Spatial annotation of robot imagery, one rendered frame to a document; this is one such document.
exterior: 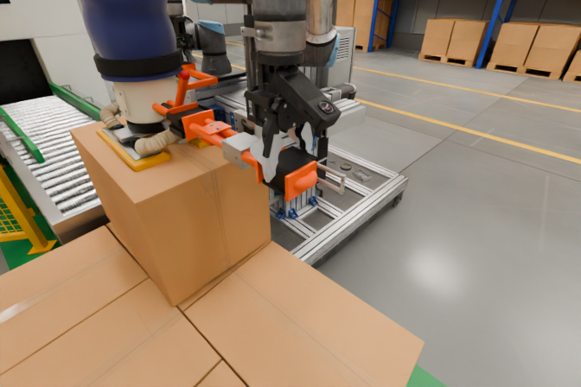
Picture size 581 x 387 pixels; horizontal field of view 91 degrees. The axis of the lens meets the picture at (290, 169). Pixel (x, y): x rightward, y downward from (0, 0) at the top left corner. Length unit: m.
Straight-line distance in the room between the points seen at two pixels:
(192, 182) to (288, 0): 0.52
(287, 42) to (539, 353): 1.75
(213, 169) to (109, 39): 0.40
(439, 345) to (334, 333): 0.82
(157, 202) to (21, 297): 0.68
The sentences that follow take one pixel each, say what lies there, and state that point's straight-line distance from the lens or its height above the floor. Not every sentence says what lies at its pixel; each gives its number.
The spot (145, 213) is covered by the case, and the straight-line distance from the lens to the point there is 0.77.
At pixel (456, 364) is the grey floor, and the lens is 1.67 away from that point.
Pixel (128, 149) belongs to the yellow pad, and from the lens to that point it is 0.95.
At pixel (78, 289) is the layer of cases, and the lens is 1.24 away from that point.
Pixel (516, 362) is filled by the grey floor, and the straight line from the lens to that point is 1.81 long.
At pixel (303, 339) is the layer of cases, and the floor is 0.54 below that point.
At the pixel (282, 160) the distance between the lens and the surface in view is 0.51.
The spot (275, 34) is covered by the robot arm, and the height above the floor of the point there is 1.33.
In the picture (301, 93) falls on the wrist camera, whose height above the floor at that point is 1.26.
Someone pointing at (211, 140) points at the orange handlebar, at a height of 1.10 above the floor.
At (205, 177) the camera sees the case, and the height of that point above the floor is 0.96.
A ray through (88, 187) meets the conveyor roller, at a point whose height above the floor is 0.54.
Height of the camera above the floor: 1.38
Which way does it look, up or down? 32 degrees down
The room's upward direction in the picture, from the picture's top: straight up
